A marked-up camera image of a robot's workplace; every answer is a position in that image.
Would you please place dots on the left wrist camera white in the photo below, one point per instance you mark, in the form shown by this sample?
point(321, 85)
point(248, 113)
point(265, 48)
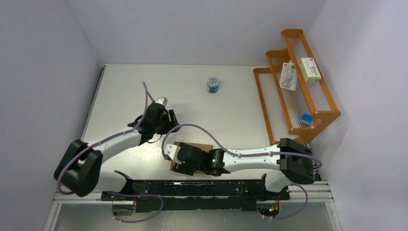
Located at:
point(162, 101)

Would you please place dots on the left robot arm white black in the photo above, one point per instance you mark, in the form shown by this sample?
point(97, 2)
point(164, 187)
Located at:
point(79, 171)

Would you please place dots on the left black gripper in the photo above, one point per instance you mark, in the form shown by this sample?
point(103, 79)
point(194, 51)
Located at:
point(171, 125)

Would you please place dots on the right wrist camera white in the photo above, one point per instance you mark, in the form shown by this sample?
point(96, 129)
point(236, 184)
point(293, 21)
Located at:
point(172, 151)

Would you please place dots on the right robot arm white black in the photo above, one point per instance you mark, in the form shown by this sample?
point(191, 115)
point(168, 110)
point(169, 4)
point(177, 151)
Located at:
point(290, 160)

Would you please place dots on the white green product box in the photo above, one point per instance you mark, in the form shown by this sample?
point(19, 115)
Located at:
point(309, 69)

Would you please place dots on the orange wooden rack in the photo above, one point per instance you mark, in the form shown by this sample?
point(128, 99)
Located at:
point(313, 98)

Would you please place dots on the blue white round tin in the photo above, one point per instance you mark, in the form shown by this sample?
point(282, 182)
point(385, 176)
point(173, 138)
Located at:
point(212, 84)

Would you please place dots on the small blue white box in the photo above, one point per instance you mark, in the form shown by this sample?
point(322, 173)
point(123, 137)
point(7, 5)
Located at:
point(305, 121)

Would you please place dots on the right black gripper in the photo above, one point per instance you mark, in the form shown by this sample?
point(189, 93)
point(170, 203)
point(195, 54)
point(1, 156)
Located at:
point(182, 168)

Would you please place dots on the white blister package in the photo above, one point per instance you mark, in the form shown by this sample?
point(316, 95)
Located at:
point(288, 76)

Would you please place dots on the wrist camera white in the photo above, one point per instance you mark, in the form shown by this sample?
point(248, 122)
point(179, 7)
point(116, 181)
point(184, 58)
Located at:
point(172, 151)
point(162, 101)

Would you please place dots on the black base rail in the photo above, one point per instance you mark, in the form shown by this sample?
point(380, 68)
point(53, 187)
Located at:
point(151, 195)

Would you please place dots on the brown cardboard box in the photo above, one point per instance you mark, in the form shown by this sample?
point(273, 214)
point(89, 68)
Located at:
point(205, 147)

